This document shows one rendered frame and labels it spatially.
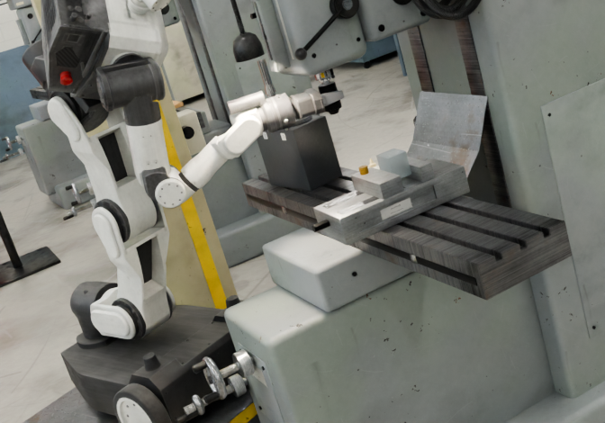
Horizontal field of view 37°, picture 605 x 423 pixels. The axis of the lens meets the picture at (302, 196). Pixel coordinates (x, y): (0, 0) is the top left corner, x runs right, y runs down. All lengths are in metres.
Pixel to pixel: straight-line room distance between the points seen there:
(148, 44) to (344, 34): 0.49
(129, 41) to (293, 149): 0.58
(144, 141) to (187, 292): 1.97
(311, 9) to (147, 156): 0.54
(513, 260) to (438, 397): 0.75
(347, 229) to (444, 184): 0.27
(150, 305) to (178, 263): 1.31
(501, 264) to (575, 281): 0.80
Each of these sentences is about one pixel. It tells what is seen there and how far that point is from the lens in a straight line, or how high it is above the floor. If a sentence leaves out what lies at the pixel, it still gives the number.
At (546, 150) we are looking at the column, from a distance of 2.49.
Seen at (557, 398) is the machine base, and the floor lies 0.20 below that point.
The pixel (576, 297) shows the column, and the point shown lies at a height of 0.49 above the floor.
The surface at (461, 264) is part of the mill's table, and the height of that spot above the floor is 0.94.
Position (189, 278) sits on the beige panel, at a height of 0.31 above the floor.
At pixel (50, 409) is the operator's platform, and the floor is 0.40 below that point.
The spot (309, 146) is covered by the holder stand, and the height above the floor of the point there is 1.08.
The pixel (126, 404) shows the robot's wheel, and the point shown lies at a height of 0.54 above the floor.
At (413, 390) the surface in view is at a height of 0.44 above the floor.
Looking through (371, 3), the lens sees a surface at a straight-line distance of 2.28.
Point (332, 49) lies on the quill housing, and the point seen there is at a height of 1.36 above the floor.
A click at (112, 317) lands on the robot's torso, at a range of 2.86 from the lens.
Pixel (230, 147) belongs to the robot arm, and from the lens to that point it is 2.28.
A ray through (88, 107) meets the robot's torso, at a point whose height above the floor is 1.36.
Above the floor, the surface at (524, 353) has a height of 0.37.
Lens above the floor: 1.68
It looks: 17 degrees down
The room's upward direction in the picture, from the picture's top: 17 degrees counter-clockwise
